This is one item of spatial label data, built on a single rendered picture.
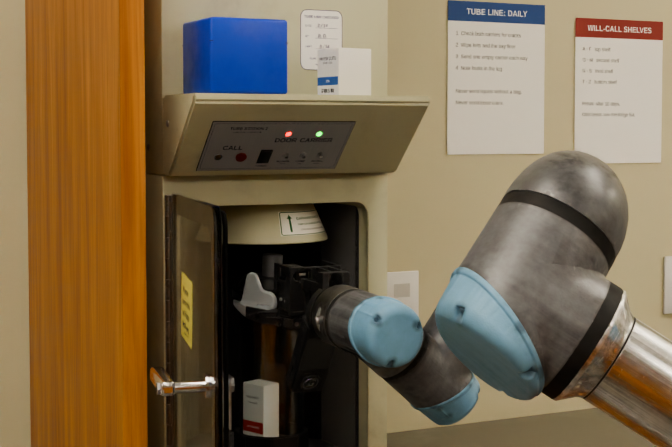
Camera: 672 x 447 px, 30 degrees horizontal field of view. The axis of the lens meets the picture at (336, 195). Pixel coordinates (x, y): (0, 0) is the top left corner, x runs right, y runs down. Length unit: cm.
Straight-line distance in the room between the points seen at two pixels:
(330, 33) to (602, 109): 90
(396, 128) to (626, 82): 95
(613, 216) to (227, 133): 56
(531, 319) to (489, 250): 7
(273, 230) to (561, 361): 66
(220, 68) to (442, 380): 45
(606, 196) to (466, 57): 117
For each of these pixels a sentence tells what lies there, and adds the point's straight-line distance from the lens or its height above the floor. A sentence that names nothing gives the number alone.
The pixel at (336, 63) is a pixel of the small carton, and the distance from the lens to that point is 158.
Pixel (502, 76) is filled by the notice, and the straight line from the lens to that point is 232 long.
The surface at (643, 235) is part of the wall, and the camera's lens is 253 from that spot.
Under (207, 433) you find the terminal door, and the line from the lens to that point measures 135.
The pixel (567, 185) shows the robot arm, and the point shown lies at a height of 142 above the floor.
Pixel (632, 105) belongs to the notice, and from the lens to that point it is 250.
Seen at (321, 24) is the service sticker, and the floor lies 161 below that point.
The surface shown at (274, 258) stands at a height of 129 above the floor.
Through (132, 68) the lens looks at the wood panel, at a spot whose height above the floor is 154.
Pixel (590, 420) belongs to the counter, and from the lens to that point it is 236.
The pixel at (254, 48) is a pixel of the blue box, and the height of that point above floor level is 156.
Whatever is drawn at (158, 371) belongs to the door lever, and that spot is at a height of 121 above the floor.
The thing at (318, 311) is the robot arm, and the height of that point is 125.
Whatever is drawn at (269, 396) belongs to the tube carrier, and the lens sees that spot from 171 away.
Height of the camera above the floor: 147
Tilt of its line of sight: 3 degrees down
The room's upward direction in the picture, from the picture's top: straight up
